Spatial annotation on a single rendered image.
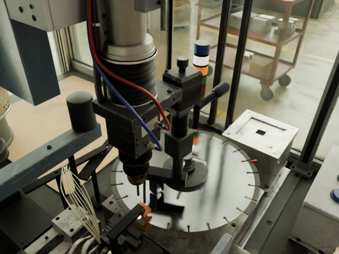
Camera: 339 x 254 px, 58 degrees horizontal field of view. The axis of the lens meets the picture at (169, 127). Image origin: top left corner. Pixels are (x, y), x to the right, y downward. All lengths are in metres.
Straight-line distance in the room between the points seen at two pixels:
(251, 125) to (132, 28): 0.69
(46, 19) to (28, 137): 0.91
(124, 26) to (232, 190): 0.46
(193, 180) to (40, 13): 0.48
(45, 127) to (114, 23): 0.93
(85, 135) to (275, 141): 0.56
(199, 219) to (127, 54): 0.39
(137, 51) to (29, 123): 0.98
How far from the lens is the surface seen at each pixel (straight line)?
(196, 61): 0.89
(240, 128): 0.99
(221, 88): 0.53
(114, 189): 0.71
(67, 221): 0.76
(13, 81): 0.54
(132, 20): 0.39
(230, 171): 0.76
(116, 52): 0.40
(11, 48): 0.49
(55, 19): 0.39
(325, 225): 0.85
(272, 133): 1.00
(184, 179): 0.63
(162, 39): 1.20
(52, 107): 1.40
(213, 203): 0.68
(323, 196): 0.85
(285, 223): 0.96
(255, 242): 0.89
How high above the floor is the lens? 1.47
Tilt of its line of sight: 36 degrees down
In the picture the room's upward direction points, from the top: 1 degrees clockwise
